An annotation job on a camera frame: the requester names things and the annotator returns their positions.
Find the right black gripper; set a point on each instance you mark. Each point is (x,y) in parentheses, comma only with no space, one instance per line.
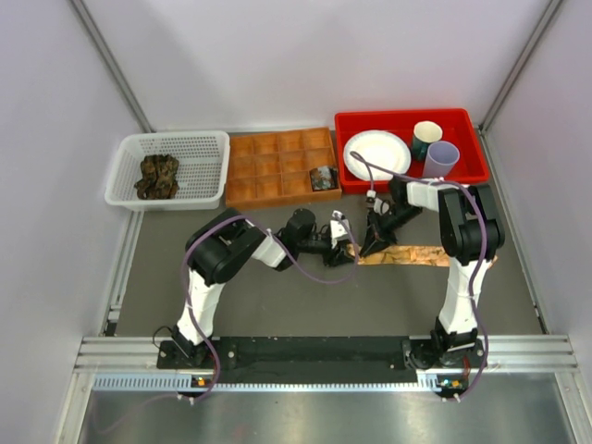
(377,237)

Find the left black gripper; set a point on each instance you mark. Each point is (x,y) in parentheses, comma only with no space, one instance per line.
(339,257)

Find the orange patterned tie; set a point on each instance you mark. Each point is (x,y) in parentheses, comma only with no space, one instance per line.
(408,255)

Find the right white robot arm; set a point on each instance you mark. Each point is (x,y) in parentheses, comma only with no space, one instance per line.
(470,234)

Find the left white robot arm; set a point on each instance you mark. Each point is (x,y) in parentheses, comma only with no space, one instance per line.
(215,254)

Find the rolled dark patterned tie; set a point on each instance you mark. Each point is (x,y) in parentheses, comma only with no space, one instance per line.
(323,178)

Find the white paper plate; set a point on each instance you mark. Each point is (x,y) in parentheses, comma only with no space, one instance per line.
(380,148)

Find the lavender plastic cup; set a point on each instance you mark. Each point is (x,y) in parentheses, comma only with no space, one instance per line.
(441,158)

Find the orange compartment tray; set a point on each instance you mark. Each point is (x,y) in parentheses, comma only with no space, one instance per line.
(272,169)

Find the green cup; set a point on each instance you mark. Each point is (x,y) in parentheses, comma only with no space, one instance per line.
(424,133)

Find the red plastic bin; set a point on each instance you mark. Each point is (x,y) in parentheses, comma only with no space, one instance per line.
(457,128)

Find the white perforated plastic basket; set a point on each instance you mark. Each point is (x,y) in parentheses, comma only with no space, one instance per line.
(203,157)

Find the dark camouflage tie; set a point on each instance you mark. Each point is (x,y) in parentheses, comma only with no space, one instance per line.
(159,177)

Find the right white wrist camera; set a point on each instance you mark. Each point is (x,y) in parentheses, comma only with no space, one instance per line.
(376,204)

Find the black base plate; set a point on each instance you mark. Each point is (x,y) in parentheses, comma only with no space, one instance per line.
(322,359)

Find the slotted cable duct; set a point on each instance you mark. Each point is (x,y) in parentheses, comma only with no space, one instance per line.
(196,384)

